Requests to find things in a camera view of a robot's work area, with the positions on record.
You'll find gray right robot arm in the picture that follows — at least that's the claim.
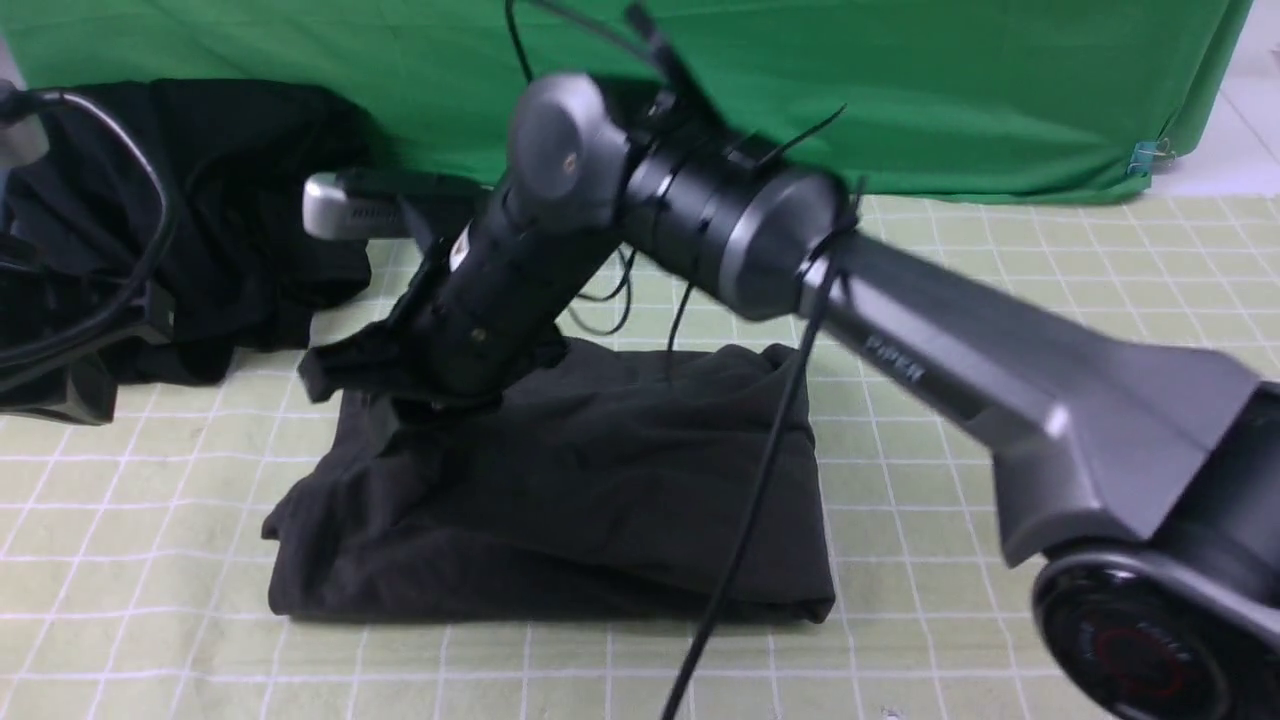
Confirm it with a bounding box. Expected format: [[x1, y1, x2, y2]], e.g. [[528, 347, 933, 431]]
[[300, 73, 1279, 719]]

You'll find gray long-sleeve shirt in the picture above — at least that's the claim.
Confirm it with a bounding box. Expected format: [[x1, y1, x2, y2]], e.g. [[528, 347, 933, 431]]
[[262, 340, 797, 623]]

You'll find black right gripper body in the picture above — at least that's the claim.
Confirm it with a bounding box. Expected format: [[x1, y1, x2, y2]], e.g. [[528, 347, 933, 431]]
[[298, 300, 567, 407]]

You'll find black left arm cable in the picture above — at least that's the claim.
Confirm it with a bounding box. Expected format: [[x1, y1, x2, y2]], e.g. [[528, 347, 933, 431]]
[[0, 88, 173, 386]]

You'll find teal binder clip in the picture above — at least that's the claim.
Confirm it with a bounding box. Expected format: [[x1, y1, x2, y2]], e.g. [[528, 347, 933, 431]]
[[1126, 138, 1178, 177]]

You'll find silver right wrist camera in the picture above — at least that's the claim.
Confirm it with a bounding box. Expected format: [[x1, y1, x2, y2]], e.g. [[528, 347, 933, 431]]
[[302, 170, 492, 243]]

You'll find green checkered table mat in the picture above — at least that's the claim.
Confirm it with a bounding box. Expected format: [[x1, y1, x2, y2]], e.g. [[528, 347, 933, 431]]
[[1, 195, 1279, 719]]

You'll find black clothes pile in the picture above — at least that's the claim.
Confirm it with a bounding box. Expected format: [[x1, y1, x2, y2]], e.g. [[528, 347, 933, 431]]
[[3, 79, 372, 425]]

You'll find green backdrop cloth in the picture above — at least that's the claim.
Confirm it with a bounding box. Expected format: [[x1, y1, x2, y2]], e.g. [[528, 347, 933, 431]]
[[3, 1, 1251, 202]]

